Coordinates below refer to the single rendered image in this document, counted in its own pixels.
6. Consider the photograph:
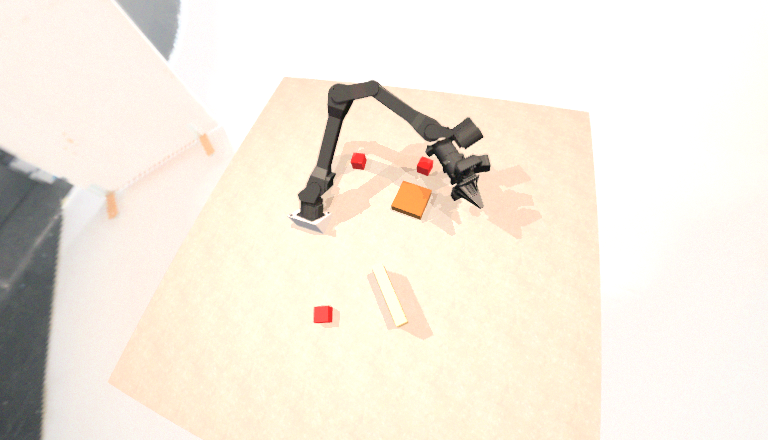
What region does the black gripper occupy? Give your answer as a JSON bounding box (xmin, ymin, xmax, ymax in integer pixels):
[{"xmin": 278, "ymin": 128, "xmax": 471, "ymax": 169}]
[{"xmin": 441, "ymin": 151, "xmax": 484, "ymax": 209}]

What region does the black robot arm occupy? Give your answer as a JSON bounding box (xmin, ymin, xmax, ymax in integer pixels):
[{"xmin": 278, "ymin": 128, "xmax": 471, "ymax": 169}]
[{"xmin": 296, "ymin": 80, "xmax": 483, "ymax": 222}]

